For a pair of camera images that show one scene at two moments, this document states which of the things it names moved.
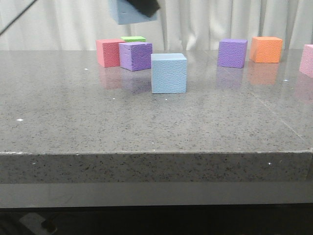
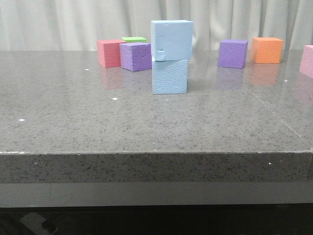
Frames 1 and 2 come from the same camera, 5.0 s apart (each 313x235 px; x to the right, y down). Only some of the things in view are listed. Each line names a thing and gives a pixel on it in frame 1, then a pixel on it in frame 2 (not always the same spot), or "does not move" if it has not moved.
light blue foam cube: (168, 73) does not move
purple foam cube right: (232, 53) does not move
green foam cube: (134, 38) does not move
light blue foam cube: (125, 12) → (171, 40)
